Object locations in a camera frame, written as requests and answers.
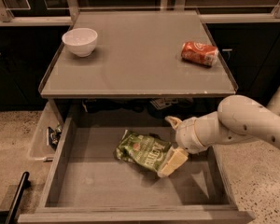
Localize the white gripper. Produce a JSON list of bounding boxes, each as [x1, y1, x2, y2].
[[157, 116, 208, 177]]

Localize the green jalapeno chip bag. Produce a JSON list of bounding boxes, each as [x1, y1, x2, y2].
[[115, 130, 172, 173]]

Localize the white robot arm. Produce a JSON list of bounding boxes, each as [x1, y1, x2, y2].
[[158, 95, 280, 177]]

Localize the grey counter cabinet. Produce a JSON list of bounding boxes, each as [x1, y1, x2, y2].
[[38, 10, 239, 129]]

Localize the grey open top drawer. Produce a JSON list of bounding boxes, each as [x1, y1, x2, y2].
[[19, 105, 255, 224]]

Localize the red soda can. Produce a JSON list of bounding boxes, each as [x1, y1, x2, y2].
[[181, 41, 218, 66]]

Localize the white ceramic bowl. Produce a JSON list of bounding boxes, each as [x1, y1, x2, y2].
[[62, 28, 98, 57]]

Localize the black bar handle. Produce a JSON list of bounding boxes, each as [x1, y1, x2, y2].
[[5, 171, 31, 224]]

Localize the metal railing frame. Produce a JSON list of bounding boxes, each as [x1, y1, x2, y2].
[[0, 0, 280, 26]]

